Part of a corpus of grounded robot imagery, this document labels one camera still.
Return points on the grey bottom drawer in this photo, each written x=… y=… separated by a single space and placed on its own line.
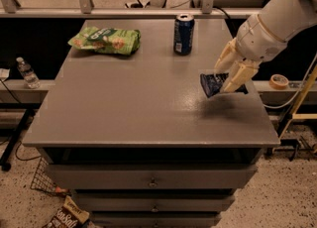
x=155 y=220

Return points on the roll of tan tape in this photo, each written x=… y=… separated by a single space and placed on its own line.
x=278 y=81

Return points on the yellow metal stand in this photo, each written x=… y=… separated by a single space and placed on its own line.
x=292 y=113

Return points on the wire basket on floor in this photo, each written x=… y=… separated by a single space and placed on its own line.
x=41 y=182

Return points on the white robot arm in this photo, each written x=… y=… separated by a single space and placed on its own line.
x=293 y=16

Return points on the brown snack bag on floor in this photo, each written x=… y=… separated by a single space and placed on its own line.
x=68 y=216

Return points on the blue pepsi can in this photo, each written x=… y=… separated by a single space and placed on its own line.
x=183 y=34

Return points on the grey middle drawer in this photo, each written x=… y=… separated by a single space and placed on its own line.
x=157 y=201

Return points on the grey drawer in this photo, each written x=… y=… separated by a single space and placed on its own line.
x=157 y=201
x=155 y=220
x=151 y=176

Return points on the grey top drawer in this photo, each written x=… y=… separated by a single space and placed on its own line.
x=151 y=176

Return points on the blue rxbar blueberry wrapper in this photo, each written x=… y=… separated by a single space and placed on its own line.
x=212 y=83

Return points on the green chip bag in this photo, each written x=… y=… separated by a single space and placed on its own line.
x=108 y=41

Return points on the clear plastic water bottle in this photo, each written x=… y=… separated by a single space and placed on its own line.
x=27 y=73

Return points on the black table leg left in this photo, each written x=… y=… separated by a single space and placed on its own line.
x=4 y=159

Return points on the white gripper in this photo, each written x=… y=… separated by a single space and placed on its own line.
x=259 y=42

